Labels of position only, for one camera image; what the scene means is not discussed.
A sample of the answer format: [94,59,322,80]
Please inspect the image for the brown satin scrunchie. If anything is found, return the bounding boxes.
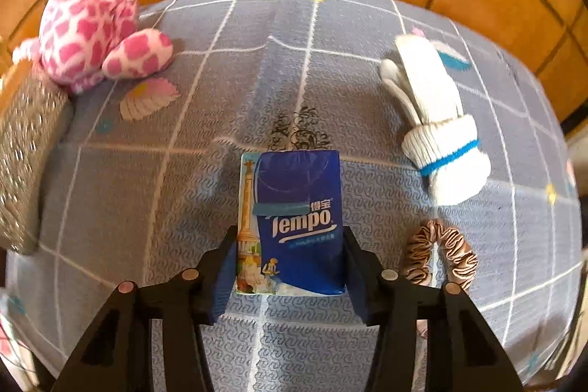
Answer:
[404,220,479,294]

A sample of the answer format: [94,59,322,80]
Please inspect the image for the pink spotted plush toy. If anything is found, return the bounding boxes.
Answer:
[13,0,174,95]

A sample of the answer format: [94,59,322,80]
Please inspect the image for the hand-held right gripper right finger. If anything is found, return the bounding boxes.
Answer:
[342,226,524,392]

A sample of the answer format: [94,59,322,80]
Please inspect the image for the glittery silver box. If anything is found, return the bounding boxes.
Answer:
[0,60,74,256]

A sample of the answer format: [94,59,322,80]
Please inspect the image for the black lace piece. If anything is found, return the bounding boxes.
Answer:
[269,107,331,151]

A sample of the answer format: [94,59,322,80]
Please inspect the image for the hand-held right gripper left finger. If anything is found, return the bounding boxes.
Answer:
[50,227,240,392]

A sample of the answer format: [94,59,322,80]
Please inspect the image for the white knitted gloves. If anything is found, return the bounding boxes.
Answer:
[379,33,492,206]

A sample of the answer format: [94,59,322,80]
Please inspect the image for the blue tissue packet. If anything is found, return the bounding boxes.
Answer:
[235,150,347,296]

